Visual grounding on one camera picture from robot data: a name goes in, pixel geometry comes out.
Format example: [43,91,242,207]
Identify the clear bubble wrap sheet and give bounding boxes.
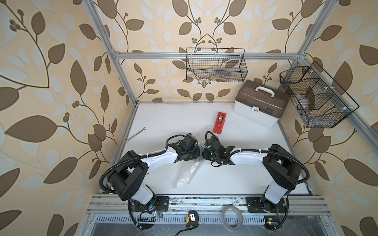
[173,159,203,189]

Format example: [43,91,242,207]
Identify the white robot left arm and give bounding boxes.
[99,133,200,205]

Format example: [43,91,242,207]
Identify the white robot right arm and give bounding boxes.
[202,131,310,206]

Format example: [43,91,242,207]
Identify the red tape dispenser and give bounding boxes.
[213,112,226,134]

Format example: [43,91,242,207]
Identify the silver wrench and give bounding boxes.
[125,127,147,143]

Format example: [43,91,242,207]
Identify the clear packing tape roll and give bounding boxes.
[221,206,244,231]

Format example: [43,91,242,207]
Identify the white brown storage box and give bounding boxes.
[233,80,289,127]

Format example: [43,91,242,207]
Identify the yellow black tape measure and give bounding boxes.
[186,210,199,228]

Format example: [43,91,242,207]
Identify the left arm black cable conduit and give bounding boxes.
[98,134,187,194]

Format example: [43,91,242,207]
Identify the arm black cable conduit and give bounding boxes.
[204,131,311,185]
[98,134,187,194]

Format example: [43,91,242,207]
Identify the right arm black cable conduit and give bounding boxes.
[204,131,311,185]

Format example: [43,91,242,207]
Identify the black wire basket back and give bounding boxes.
[186,47,248,83]

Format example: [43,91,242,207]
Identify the black wire basket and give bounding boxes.
[280,61,359,128]
[186,47,248,83]

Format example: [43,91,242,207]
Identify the aluminium frame rail front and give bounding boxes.
[86,194,331,225]

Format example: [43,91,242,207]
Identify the black wire basket right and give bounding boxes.
[280,61,359,128]

